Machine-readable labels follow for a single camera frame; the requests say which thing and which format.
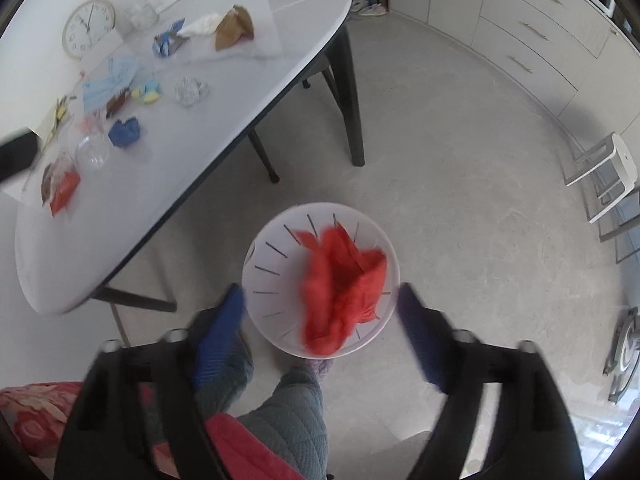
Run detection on white plastic trash bin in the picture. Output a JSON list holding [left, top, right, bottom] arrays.
[[242, 203, 400, 359]]

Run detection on clear glass mug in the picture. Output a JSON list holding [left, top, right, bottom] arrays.
[[125, 0, 160, 30]]

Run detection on teal quilted trouser leg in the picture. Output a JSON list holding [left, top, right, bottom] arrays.
[[194, 328, 335, 480]]

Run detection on yellow blue wrapper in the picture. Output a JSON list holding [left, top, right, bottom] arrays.
[[131, 77, 162, 105]]

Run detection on small orange red wrapper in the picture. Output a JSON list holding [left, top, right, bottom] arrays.
[[76, 110, 104, 136]]

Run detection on brown paper bag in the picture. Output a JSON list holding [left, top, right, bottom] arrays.
[[214, 4, 255, 51]]

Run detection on white tissue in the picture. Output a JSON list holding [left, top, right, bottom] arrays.
[[177, 13, 222, 38]]

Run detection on open yellowed notebook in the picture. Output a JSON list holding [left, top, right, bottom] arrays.
[[32, 94, 77, 166]]

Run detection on white drawer cabinet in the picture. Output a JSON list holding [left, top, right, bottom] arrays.
[[392, 0, 639, 150]]

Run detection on clear plastic cup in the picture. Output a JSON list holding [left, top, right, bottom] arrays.
[[75, 133, 111, 172]]

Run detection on blue silver snack wrapper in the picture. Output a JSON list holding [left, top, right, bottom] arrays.
[[152, 18, 189, 58]]

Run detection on metal fan base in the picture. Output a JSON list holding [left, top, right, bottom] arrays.
[[603, 307, 639, 404]]

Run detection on red plastic bag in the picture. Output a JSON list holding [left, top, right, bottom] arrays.
[[295, 224, 387, 356]]

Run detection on white oval marble table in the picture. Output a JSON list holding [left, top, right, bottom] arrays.
[[15, 0, 364, 315]]

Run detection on white step stool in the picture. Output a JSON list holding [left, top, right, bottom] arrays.
[[564, 132, 639, 224]]

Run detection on grey dining chair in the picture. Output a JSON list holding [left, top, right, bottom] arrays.
[[302, 54, 342, 108]]

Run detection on light blue plastic bag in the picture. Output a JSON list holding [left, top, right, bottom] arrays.
[[82, 55, 139, 114]]

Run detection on white small card box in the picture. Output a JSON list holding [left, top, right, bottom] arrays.
[[79, 28, 124, 76]]

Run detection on red snack packet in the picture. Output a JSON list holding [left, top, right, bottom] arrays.
[[40, 156, 80, 217]]

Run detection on red floral cushion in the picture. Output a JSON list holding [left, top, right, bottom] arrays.
[[1, 382, 82, 479]]

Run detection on brown small wrapper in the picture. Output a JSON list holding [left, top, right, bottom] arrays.
[[105, 88, 130, 119]]

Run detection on round white wall clock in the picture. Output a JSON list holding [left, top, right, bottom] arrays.
[[62, 0, 116, 60]]

